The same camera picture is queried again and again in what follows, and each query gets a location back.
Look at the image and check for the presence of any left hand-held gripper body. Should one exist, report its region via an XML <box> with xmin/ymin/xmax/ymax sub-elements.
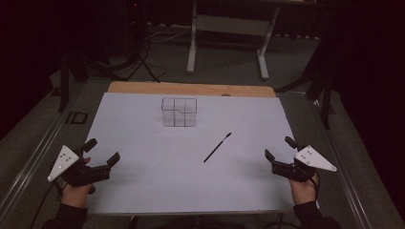
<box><xmin>47</xmin><ymin>145</ymin><xmax>112</xmax><ymax>188</ymax></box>

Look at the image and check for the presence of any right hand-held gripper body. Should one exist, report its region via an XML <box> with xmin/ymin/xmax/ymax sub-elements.
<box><xmin>271</xmin><ymin>145</ymin><xmax>338</xmax><ymax>183</ymax></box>

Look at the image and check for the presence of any thin black pen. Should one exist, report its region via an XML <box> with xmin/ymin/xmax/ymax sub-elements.
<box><xmin>202</xmin><ymin>132</ymin><xmax>233</xmax><ymax>163</ymax></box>

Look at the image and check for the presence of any clear acrylic organizer box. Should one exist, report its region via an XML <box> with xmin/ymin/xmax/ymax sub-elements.
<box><xmin>160</xmin><ymin>96</ymin><xmax>198</xmax><ymax>128</ymax></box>

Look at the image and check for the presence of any person's right hand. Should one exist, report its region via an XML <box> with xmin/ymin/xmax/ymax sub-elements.
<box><xmin>288</xmin><ymin>173</ymin><xmax>321</xmax><ymax>206</ymax></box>

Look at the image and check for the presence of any person's left hand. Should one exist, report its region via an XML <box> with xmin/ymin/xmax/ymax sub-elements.
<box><xmin>60</xmin><ymin>156</ymin><xmax>96</xmax><ymax>209</ymax></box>

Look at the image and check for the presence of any black stand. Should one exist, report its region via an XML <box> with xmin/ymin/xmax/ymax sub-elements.
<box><xmin>276</xmin><ymin>60</ymin><xmax>336</xmax><ymax>130</ymax></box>
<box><xmin>57</xmin><ymin>52</ymin><xmax>89</xmax><ymax>113</ymax></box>

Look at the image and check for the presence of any white table cover sheet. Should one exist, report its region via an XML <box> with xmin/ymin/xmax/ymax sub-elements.
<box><xmin>85</xmin><ymin>92</ymin><xmax>297</xmax><ymax>215</ymax></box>

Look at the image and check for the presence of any metal floor rail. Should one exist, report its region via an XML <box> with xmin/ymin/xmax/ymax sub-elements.
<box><xmin>0</xmin><ymin>83</ymin><xmax>87</xmax><ymax>220</ymax></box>
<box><xmin>309</xmin><ymin>94</ymin><xmax>373</xmax><ymax>229</ymax></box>

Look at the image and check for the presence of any right hand-held gripper cable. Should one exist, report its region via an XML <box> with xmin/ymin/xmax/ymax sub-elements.
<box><xmin>309</xmin><ymin>176</ymin><xmax>321</xmax><ymax>209</ymax></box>

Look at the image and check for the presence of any hand-held gripper cable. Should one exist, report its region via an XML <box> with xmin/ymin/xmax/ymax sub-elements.
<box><xmin>29</xmin><ymin>180</ymin><xmax>65</xmax><ymax>229</ymax></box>
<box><xmin>309</xmin><ymin>176</ymin><xmax>321</xmax><ymax>209</ymax></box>

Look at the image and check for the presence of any black rectangular floor frame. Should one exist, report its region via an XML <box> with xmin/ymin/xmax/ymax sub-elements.
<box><xmin>64</xmin><ymin>111</ymin><xmax>89</xmax><ymax>125</ymax></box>

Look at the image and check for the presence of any left hand-held gripper cable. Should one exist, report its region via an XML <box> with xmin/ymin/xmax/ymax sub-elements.
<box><xmin>29</xmin><ymin>180</ymin><xmax>65</xmax><ymax>229</ymax></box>

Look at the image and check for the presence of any bundle of black floor cables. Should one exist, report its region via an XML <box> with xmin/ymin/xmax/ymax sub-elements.
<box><xmin>85</xmin><ymin>28</ymin><xmax>192</xmax><ymax>84</ymax></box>

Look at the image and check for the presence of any white metal desk frame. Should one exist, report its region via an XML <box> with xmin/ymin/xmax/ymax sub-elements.
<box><xmin>186</xmin><ymin>0</ymin><xmax>281</xmax><ymax>81</ymax></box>

